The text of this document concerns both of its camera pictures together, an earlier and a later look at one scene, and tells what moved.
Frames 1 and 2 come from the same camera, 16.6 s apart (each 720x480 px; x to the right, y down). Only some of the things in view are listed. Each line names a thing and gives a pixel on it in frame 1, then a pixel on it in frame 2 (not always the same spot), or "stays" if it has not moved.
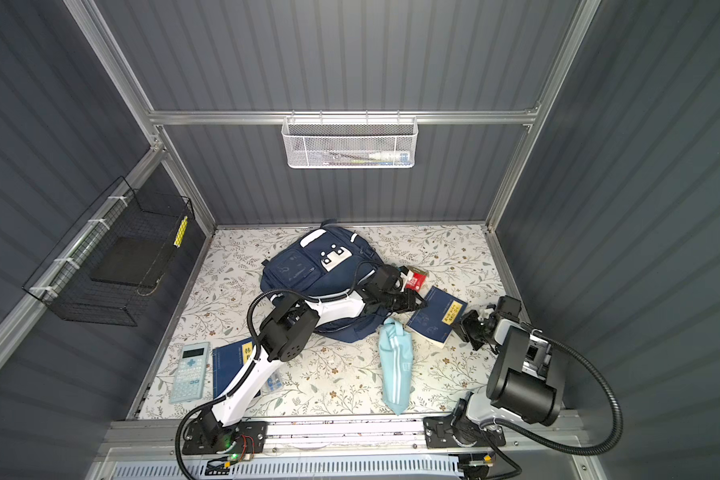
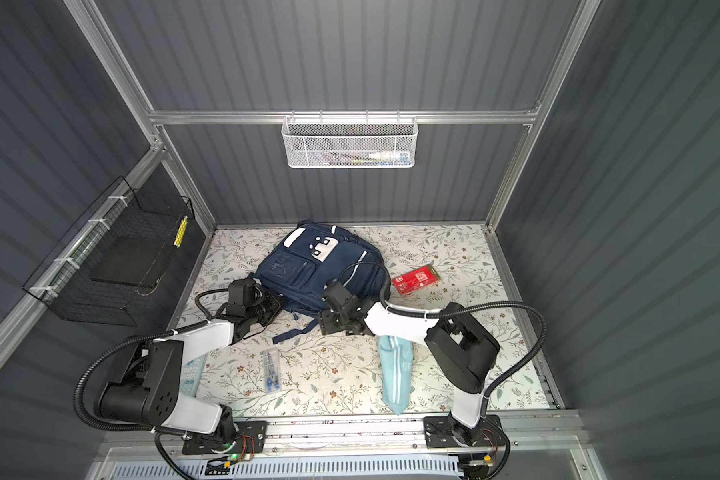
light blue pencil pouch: [396, 345] stays
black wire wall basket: [104, 268] stays
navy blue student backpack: [325, 262] stays
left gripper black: [411, 302] to [274, 303]
